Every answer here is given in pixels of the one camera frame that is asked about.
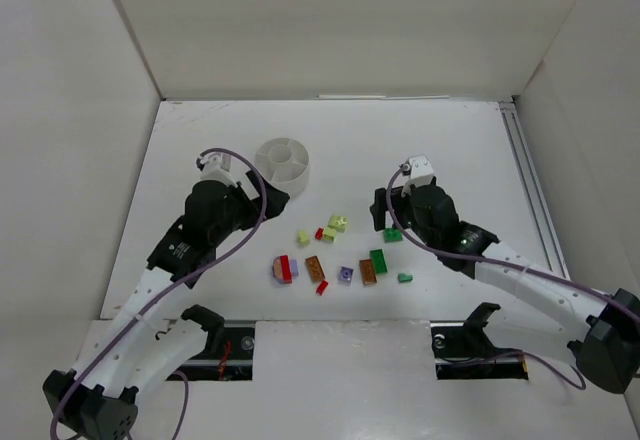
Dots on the aluminium rail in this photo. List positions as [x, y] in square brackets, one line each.
[533, 191]

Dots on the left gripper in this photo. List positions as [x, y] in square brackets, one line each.
[261, 196]

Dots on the yellow-green lego brick small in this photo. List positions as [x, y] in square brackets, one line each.
[303, 238]

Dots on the green square lego brick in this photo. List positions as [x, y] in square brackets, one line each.
[392, 235]

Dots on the green sloped lego piece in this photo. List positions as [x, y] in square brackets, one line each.
[404, 278]

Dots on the purple square lego brick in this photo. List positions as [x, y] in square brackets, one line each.
[345, 275]

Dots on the brown lego plate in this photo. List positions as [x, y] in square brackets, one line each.
[315, 269]
[367, 272]

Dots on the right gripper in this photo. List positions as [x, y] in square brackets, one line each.
[388, 208]

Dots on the yellow-green lego brick large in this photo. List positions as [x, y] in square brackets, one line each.
[338, 223]

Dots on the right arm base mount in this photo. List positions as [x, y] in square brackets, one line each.
[462, 350]

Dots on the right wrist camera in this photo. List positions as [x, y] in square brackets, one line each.
[418, 171]

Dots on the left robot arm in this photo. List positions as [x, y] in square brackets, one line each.
[100, 395]

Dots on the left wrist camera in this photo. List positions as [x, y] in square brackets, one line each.
[215, 167]

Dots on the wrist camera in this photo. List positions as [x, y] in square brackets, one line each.
[215, 167]
[418, 171]

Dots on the green long lego brick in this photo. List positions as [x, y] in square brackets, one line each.
[378, 261]

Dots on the purple red lego assembly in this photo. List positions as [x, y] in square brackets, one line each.
[285, 269]

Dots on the white divided round container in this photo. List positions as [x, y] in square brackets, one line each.
[285, 164]

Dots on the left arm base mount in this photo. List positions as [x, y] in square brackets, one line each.
[228, 350]

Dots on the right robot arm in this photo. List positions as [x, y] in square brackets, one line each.
[597, 333]

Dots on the small red lego lower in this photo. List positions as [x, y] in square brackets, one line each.
[322, 287]

